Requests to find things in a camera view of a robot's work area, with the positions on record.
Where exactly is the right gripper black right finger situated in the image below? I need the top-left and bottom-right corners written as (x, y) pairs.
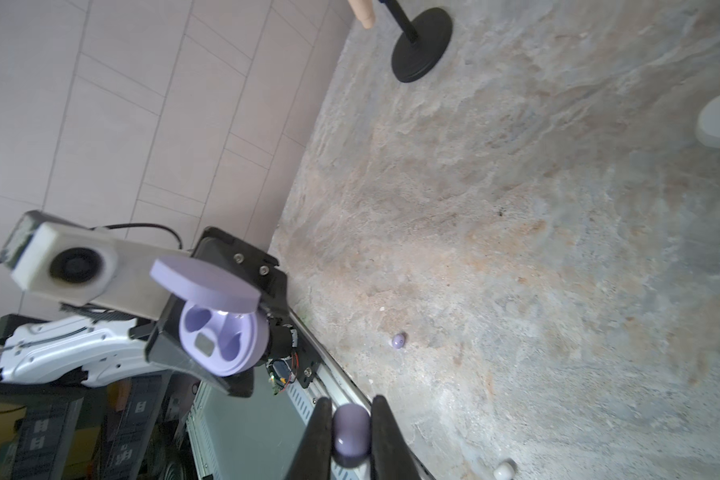
top-left (370, 395), bottom-right (421, 480)

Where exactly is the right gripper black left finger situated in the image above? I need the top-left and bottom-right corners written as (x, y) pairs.
top-left (285, 397), bottom-right (333, 480)

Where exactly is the purple earbud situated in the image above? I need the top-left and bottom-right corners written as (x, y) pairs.
top-left (391, 333), bottom-right (406, 350)
top-left (332, 403), bottom-right (371, 468)

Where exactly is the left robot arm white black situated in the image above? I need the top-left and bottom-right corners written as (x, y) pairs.
top-left (0, 219), bottom-right (298, 397)

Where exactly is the purple earbud charging case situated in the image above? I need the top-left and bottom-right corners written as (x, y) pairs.
top-left (150, 256), bottom-right (269, 377)

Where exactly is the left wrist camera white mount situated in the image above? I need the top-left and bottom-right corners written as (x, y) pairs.
top-left (0, 210), bottom-right (190, 321)

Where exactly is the aluminium rail frame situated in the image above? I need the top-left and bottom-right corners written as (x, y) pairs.
top-left (187, 337), bottom-right (431, 479)

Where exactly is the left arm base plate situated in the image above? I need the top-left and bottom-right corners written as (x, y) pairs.
top-left (283, 313), bottom-right (323, 389)

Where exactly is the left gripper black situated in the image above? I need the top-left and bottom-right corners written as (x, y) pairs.
top-left (145, 227), bottom-right (289, 398)

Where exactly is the left circuit board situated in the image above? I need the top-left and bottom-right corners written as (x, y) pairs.
top-left (266, 353), bottom-right (299, 395)

